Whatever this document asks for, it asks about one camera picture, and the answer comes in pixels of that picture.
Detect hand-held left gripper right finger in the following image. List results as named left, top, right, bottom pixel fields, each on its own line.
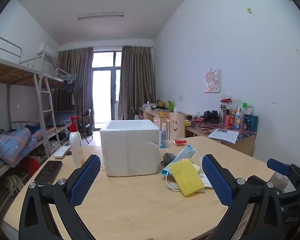
left=202, top=154, right=285, bottom=240

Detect brown curtain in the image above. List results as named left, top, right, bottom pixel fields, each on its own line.
left=55, top=47, right=94, bottom=130
left=119, top=45, right=156, bottom=120

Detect wooden chair with smiley face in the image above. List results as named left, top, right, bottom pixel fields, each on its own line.
left=167, top=112, right=185, bottom=140

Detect glass balcony door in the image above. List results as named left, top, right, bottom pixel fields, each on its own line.
left=91, top=51, right=122, bottom=124

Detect bunk bed ladder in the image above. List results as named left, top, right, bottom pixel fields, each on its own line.
left=34, top=73, right=61, bottom=158

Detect black tripod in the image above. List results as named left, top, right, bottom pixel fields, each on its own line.
left=129, top=107, right=143, bottom=120

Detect grey sock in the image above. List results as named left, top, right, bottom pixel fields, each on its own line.
left=160, top=152, right=177, bottom=166

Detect white foam box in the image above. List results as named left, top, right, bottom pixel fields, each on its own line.
left=100, top=119, right=160, bottom=177

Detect black headphones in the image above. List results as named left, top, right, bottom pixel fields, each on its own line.
left=203, top=110, right=219, bottom=123

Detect printed paper sheet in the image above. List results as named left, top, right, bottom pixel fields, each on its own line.
left=207, top=129, right=240, bottom=144

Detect white air conditioner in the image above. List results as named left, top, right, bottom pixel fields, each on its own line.
left=37, top=42, right=54, bottom=60

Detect cluster of toiletry bottles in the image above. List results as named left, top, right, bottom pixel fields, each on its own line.
left=225, top=102, right=259, bottom=132

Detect blue plaid quilt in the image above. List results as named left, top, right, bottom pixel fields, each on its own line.
left=0, top=127, right=44, bottom=168

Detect blue face mask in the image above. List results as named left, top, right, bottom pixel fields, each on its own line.
left=161, top=144, right=201, bottom=192

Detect black smartphone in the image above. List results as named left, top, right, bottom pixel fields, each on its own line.
left=34, top=160, right=63, bottom=186

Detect metal bunk bed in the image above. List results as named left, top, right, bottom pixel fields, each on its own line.
left=44, top=67, right=78, bottom=140
left=0, top=31, right=53, bottom=205

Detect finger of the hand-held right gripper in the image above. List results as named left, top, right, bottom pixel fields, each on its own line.
left=266, top=158, right=300, bottom=178

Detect folded blue blanket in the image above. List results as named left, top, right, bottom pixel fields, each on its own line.
left=44, top=110, right=75, bottom=127

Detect white remote control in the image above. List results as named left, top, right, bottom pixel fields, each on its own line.
left=53, top=142, right=71, bottom=159

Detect wall poster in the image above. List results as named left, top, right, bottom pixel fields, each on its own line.
left=204, top=69, right=220, bottom=93

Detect ceiling lamp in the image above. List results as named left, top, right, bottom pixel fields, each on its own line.
left=77, top=12, right=125, bottom=20

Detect desk with patterned cloth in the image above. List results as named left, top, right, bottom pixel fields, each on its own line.
left=185, top=120, right=258, bottom=157

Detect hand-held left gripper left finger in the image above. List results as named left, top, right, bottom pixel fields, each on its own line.
left=18, top=154, right=101, bottom=240

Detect dark hanging clothes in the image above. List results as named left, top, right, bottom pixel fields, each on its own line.
left=62, top=80, right=82, bottom=95

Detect wooden desk with drawers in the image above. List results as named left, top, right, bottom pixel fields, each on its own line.
left=139, top=107, right=190, bottom=128

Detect red crate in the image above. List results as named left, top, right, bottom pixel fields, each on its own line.
left=20, top=156, right=40, bottom=174

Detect lotion bottle with red pump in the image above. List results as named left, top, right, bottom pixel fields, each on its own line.
left=69, top=116, right=85, bottom=168

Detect blue spray bottle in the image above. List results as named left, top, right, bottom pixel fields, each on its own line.
left=159, top=123, right=169, bottom=149

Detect black folding chair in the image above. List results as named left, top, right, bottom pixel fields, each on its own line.
left=78, top=109, right=94, bottom=144

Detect yellow foam net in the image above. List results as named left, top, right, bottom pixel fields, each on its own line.
left=169, top=159, right=205, bottom=197

